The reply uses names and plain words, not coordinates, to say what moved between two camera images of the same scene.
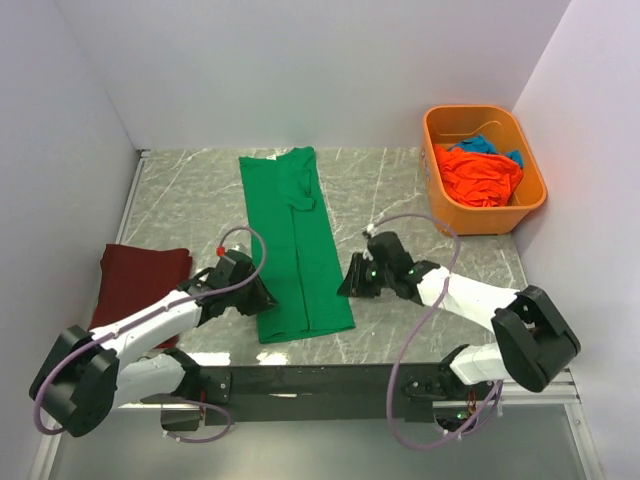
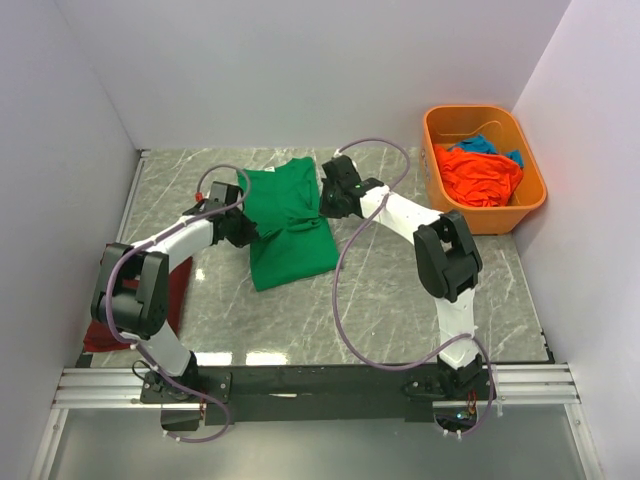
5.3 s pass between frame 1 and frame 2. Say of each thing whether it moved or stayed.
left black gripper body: moved
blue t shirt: stayed
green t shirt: moved
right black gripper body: moved
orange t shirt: stayed
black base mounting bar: stayed
